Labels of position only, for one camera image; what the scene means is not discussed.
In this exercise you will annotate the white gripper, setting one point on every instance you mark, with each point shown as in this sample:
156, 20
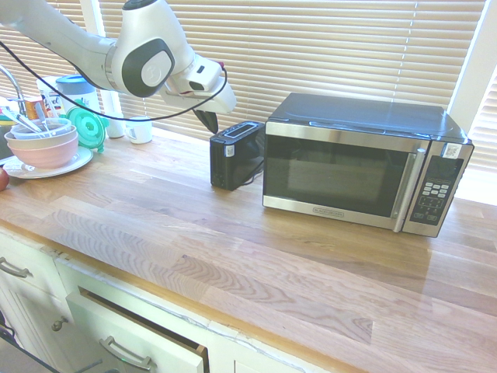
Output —
221, 102

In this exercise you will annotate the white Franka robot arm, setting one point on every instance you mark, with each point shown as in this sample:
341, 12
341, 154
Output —
147, 50

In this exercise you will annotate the black two-slot toaster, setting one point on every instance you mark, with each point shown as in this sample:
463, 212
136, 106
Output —
229, 165

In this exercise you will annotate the white ceramic mug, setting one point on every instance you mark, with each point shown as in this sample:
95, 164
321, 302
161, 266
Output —
141, 130

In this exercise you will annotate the small white jar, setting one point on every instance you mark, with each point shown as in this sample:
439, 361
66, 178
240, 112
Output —
115, 126

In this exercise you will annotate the green plastic container lid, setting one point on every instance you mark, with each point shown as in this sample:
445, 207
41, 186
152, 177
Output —
89, 126

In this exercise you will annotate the wide beige window blind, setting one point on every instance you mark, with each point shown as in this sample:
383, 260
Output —
310, 50

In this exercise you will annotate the blue-lidded white canister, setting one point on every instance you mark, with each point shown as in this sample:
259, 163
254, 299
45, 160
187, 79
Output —
79, 91

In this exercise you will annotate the white dinner plate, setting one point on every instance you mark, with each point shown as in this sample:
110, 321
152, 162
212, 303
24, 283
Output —
77, 165

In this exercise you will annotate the stainless steel black microwave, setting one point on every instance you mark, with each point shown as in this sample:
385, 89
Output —
338, 171

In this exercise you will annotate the cream bowl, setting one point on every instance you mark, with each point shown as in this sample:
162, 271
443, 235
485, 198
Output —
66, 136

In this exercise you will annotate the clear plastic container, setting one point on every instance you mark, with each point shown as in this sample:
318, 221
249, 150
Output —
58, 125

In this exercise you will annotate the white disinfecting wipes canister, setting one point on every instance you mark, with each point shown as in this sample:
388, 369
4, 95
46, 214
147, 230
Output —
52, 101

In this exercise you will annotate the pink bowl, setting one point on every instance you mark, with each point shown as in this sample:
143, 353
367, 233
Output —
50, 153

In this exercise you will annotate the orange cardboard box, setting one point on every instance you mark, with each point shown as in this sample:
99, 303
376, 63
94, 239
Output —
35, 109

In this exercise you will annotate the narrow beige window blind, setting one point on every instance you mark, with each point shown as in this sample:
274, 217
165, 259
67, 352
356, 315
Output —
42, 58
485, 128

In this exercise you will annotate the metal kitchen utensil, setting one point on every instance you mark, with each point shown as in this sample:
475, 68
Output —
29, 124

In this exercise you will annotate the chrome sink faucet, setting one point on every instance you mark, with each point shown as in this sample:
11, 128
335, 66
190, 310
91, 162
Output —
15, 87

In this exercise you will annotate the red apple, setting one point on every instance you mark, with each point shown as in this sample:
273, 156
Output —
3, 179

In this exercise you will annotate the open white drawer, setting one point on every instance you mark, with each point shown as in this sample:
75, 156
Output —
97, 322

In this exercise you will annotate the white kitchen cabinet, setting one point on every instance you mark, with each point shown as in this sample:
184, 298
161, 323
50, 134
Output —
35, 295

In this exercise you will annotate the round metal cabinet knob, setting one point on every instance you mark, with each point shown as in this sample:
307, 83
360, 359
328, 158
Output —
58, 324

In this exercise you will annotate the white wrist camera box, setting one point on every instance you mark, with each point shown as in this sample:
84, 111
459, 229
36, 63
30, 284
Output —
207, 74

